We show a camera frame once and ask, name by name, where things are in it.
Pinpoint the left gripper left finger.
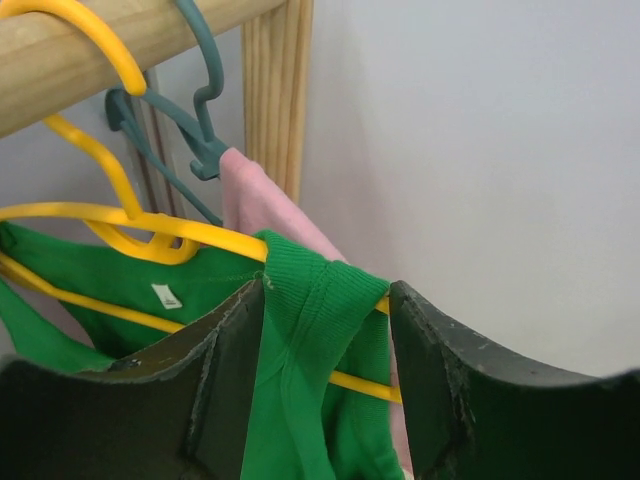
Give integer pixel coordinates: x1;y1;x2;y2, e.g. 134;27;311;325
1;280;264;479

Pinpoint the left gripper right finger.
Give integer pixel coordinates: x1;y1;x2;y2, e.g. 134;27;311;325
389;281;639;479

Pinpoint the green tank top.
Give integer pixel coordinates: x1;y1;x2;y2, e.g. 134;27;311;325
1;223;404;479

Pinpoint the yellow clothes hanger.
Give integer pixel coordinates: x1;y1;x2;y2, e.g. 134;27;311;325
0;0;404;405

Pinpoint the pink shirt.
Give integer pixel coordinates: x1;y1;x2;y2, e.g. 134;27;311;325
219;147;416;476

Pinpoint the teal clothes hanger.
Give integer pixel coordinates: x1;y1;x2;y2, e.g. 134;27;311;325
104;0;228;226

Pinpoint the wooden clothes rack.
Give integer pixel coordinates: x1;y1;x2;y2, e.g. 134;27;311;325
1;1;314;200

